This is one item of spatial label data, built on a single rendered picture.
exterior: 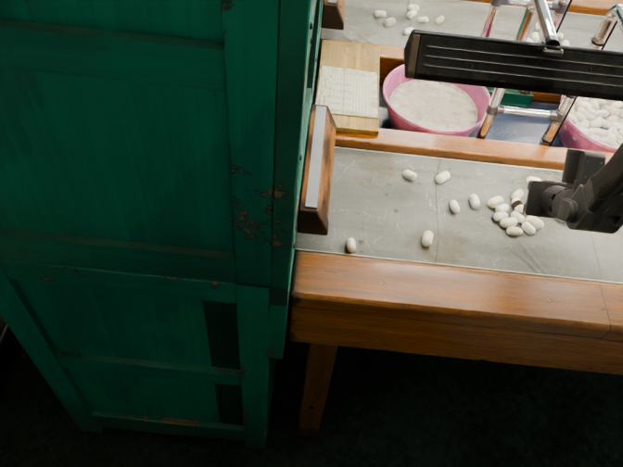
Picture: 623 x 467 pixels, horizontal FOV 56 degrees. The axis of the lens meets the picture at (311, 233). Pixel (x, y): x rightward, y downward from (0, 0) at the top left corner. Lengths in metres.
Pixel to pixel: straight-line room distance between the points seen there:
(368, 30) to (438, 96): 0.31
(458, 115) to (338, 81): 0.31
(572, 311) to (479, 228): 0.25
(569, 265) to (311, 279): 0.53
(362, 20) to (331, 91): 0.38
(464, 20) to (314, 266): 1.00
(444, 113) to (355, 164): 0.31
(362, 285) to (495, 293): 0.25
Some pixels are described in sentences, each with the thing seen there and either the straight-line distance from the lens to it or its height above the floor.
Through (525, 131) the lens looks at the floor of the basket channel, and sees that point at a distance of 1.64.
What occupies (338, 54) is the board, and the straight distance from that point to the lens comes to 1.57.
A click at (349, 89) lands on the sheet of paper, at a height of 0.78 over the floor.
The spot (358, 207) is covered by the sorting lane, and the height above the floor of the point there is 0.74.
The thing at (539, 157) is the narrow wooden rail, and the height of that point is 0.76.
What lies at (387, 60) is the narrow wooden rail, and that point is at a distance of 1.61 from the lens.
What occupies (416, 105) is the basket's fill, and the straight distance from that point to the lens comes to 1.52.
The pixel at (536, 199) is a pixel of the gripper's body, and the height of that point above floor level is 0.87.
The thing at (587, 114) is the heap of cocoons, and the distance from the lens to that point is 1.65.
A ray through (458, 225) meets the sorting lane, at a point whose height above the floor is 0.74.
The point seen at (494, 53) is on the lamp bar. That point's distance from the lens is 1.09.
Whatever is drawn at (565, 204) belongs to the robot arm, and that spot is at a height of 0.98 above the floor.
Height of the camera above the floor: 1.68
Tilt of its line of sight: 52 degrees down
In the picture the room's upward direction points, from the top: 7 degrees clockwise
